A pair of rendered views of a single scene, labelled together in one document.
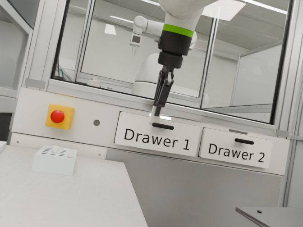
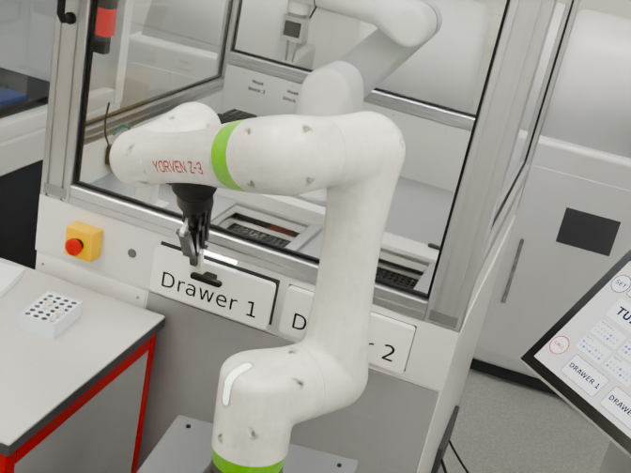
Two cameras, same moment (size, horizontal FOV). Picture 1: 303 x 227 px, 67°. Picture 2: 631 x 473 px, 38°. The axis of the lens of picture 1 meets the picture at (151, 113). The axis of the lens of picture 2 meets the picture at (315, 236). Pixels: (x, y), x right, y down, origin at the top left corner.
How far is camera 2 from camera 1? 1.57 m
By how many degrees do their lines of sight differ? 35
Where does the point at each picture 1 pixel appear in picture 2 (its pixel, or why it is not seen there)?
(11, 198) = not seen: outside the picture
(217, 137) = (307, 306)
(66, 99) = (93, 216)
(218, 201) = not seen: hidden behind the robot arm
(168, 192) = not seen: hidden behind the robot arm
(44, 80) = (65, 188)
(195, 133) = (266, 295)
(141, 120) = (184, 263)
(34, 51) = (52, 144)
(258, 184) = (389, 394)
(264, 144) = (396, 333)
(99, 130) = (136, 264)
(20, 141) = (46, 264)
